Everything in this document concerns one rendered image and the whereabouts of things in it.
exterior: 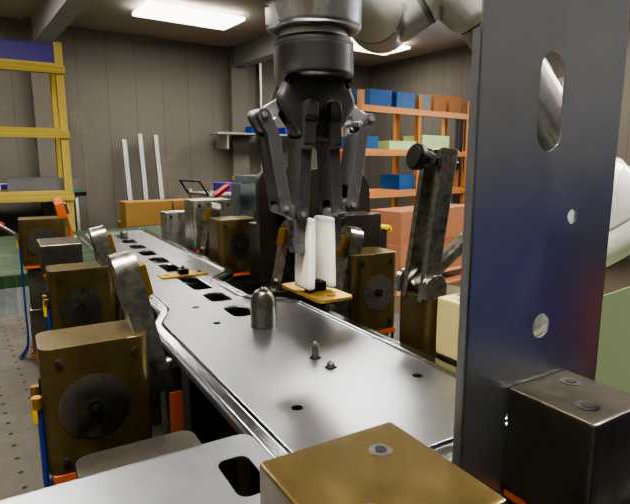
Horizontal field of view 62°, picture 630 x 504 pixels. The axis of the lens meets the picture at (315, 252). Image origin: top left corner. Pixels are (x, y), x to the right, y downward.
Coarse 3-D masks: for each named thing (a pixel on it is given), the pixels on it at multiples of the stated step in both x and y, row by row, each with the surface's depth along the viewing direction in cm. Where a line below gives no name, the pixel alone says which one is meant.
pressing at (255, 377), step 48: (144, 240) 135; (192, 336) 61; (240, 336) 61; (288, 336) 61; (336, 336) 61; (384, 336) 60; (240, 384) 48; (288, 384) 48; (336, 384) 48; (384, 384) 48; (432, 384) 48; (240, 432) 41; (288, 432) 39; (336, 432) 39; (432, 432) 39
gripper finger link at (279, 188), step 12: (264, 108) 46; (264, 120) 46; (264, 132) 47; (276, 132) 47; (264, 144) 48; (276, 144) 47; (264, 156) 48; (276, 156) 47; (264, 168) 49; (276, 168) 48; (264, 180) 50; (276, 180) 48; (276, 192) 48; (288, 192) 48; (288, 204) 49
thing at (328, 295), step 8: (320, 280) 53; (288, 288) 54; (296, 288) 53; (320, 288) 52; (328, 288) 53; (304, 296) 51; (312, 296) 50; (320, 296) 50; (328, 296) 51; (336, 296) 50; (344, 296) 50
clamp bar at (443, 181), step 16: (416, 144) 57; (416, 160) 56; (432, 160) 57; (448, 160) 57; (432, 176) 59; (448, 176) 58; (416, 192) 60; (432, 192) 59; (448, 192) 58; (416, 208) 60; (432, 208) 58; (448, 208) 58; (416, 224) 60; (432, 224) 58; (416, 240) 60; (432, 240) 58; (416, 256) 61; (432, 256) 58; (416, 272) 61; (432, 272) 58
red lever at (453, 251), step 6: (462, 234) 63; (456, 240) 62; (462, 240) 62; (450, 246) 62; (456, 246) 61; (444, 252) 62; (450, 252) 61; (456, 252) 61; (444, 258) 61; (450, 258) 61; (456, 258) 61; (444, 264) 61; (450, 264) 61; (444, 270) 61; (420, 276) 60; (414, 282) 60; (414, 288) 60
